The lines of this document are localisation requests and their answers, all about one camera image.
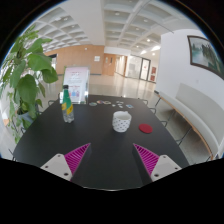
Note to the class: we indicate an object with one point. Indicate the ceiling lights group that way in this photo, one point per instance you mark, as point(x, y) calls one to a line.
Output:
point(116, 13)

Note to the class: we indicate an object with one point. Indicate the dark-framed landscape painting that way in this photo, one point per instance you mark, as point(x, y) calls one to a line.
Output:
point(203, 53)

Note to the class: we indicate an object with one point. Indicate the round pale badge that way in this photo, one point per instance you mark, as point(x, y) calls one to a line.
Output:
point(107, 102)

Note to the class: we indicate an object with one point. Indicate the round dark multicoloured badge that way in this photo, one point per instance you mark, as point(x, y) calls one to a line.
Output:
point(93, 104)

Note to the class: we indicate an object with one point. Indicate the white dotted cup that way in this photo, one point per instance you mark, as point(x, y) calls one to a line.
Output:
point(120, 125)

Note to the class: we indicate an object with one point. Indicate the small blue card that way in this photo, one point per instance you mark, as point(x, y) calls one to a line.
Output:
point(129, 106)

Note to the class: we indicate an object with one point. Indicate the clear acrylic sign stand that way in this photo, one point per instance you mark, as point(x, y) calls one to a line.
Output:
point(76, 83)

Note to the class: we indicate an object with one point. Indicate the flat round red coaster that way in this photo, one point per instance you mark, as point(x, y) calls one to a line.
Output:
point(145, 128)

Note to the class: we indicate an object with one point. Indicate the green potted plant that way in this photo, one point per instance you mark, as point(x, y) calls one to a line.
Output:
point(26, 87)

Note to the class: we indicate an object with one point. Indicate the white wall bench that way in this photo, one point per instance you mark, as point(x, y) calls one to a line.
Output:
point(200, 113)

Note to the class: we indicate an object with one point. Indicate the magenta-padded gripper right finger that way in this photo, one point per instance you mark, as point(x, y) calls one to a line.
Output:
point(163, 165)

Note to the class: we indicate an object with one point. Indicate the dark-framed glass door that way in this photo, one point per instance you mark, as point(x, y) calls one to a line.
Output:
point(145, 69)

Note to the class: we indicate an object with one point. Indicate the round colourful badge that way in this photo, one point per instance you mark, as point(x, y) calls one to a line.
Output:
point(100, 102)

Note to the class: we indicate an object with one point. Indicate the green drink bottle black cap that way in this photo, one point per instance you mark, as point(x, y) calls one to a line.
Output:
point(67, 107)

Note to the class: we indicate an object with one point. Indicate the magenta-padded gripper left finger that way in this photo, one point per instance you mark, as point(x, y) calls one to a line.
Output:
point(58, 163)

